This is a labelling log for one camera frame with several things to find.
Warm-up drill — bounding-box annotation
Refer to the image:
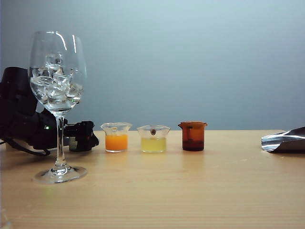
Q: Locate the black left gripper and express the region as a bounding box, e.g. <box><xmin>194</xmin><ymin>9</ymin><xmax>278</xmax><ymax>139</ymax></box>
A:
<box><xmin>28</xmin><ymin>111</ymin><xmax>100</xmax><ymax>153</ymax></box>

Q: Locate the clear cup with orange juice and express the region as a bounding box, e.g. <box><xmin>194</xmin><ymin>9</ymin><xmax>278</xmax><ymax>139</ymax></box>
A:
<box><xmin>100</xmin><ymin>122</ymin><xmax>133</xmax><ymax>153</ymax></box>

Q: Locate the clear cup with yellow juice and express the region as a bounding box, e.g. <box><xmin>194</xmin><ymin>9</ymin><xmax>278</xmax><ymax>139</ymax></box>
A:
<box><xmin>136</xmin><ymin>125</ymin><xmax>171</xmax><ymax>154</ymax></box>

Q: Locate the amber brown measuring cup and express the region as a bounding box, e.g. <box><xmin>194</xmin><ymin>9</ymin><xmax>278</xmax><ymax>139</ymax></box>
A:
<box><xmin>177</xmin><ymin>121</ymin><xmax>208</xmax><ymax>152</ymax></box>

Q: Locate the clear stemmed wine glass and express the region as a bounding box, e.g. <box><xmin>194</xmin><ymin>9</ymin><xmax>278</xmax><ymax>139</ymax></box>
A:
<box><xmin>28</xmin><ymin>30</ymin><xmax>88</xmax><ymax>185</ymax></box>

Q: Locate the shiny silver metal scoop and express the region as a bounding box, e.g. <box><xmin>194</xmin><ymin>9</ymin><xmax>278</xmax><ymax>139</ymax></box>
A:
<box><xmin>261</xmin><ymin>126</ymin><xmax>305</xmax><ymax>154</ymax></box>

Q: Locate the black cable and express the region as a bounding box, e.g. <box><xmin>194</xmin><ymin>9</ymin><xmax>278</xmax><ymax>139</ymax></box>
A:
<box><xmin>0</xmin><ymin>137</ymin><xmax>51</xmax><ymax>157</ymax></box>

